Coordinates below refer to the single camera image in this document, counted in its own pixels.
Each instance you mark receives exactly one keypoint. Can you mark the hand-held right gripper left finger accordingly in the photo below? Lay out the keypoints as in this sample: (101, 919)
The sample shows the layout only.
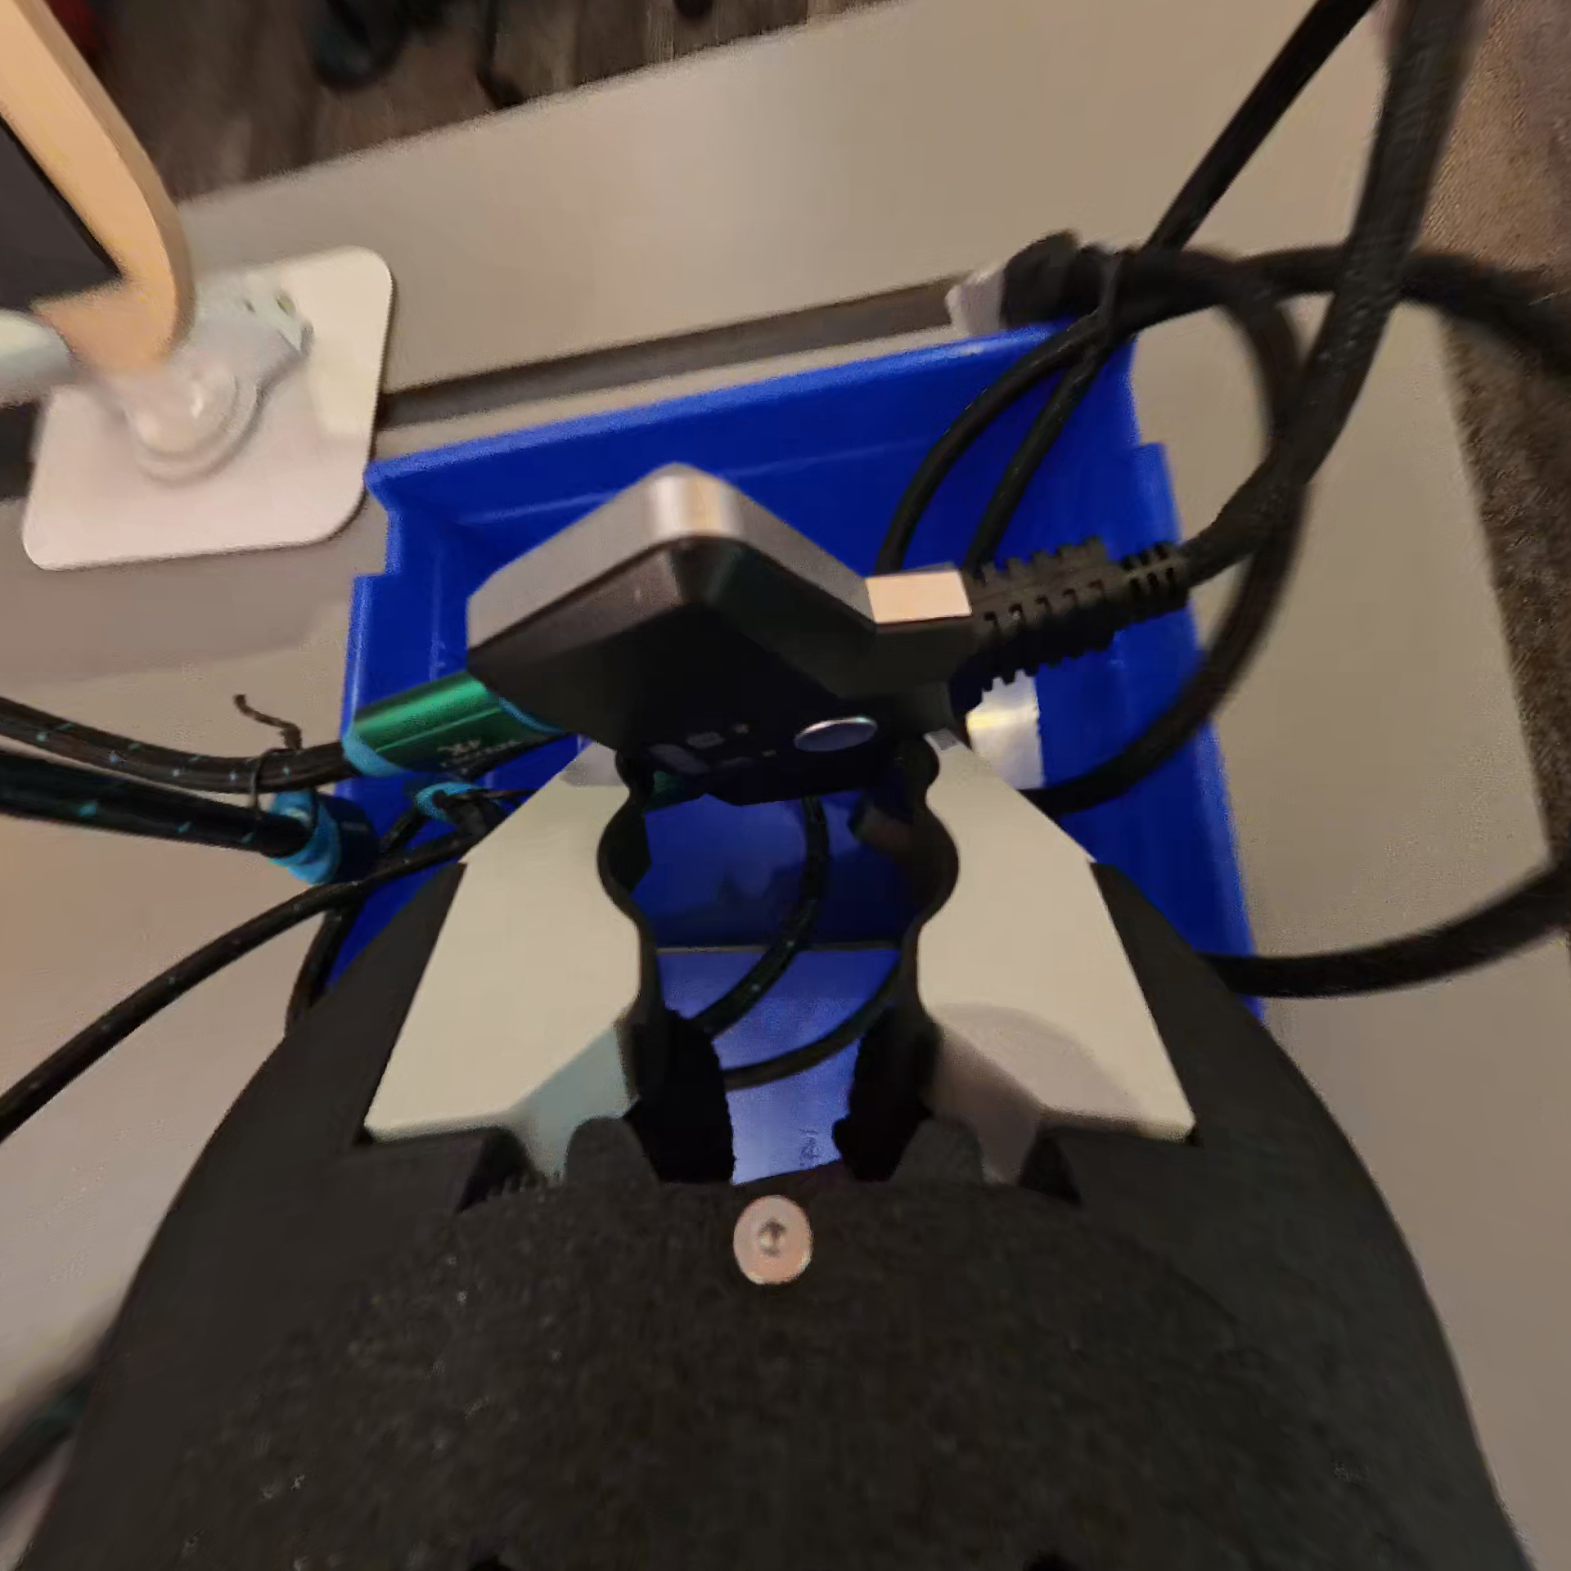
(513, 978)

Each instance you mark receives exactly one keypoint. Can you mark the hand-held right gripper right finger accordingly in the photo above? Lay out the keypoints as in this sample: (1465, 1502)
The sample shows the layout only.
(1039, 978)

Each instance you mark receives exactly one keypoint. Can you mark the black hdmi switch box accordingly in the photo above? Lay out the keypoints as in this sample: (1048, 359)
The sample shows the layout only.
(688, 633)

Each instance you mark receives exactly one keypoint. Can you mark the blue plastic bin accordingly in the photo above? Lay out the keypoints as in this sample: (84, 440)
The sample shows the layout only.
(797, 412)

